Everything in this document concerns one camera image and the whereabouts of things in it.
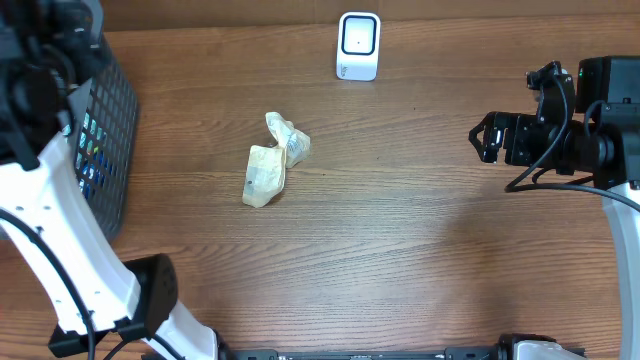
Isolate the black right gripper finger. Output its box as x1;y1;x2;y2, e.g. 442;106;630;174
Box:
469;112;503;140
469;133;500;163

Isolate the beige snack bag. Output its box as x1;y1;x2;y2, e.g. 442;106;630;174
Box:
242;112;311;208

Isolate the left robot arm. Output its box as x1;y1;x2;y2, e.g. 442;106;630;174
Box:
1;1;232;360

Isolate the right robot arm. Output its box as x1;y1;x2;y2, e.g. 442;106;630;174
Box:
469;56;639;359

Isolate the white barcode scanner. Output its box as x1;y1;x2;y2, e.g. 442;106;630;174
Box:
336;11;381;82

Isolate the grey plastic shopping basket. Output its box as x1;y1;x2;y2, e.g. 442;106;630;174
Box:
67;39;139;242

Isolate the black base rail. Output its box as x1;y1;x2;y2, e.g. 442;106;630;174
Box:
141;347;587;360

